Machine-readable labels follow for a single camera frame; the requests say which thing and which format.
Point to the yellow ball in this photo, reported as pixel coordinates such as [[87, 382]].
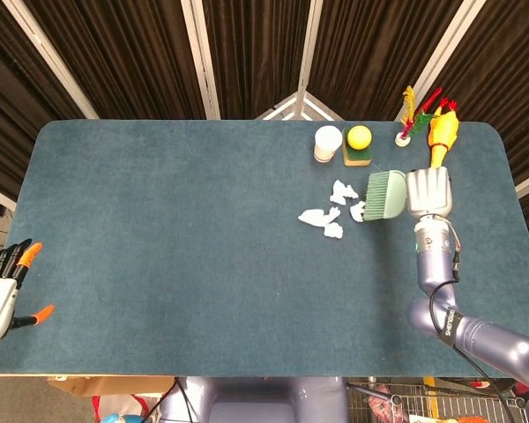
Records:
[[359, 136]]

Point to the yellow rubber chicken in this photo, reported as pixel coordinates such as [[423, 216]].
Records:
[[443, 132]]

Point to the red patterned cloth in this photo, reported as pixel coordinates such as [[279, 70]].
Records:
[[383, 407]]

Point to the blue table mat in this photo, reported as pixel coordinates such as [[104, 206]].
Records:
[[158, 242]]

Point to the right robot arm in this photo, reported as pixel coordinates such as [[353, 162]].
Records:
[[436, 264]]

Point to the cardboard box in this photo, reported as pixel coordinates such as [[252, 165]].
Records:
[[106, 385]]

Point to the dark brown curtain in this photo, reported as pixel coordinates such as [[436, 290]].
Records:
[[136, 53]]

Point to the light green hand brush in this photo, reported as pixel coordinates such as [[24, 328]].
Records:
[[390, 198]]

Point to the purple robot torso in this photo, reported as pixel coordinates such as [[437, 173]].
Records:
[[247, 396]]

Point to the white paper piece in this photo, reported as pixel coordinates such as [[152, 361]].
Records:
[[341, 191], [358, 212], [317, 217]]

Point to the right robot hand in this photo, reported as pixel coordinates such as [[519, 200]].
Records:
[[429, 194]]

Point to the red white bag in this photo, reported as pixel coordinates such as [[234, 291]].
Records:
[[119, 405]]

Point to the white paper cup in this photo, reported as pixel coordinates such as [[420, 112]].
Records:
[[327, 143]]

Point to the blue toy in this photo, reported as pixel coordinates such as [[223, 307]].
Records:
[[114, 418]]

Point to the white triangular frame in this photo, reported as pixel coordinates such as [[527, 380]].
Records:
[[297, 108]]

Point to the colourful feather shuttlecock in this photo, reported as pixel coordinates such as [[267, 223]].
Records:
[[402, 140]]

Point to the yellow green sponge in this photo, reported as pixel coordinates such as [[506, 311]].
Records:
[[357, 158]]

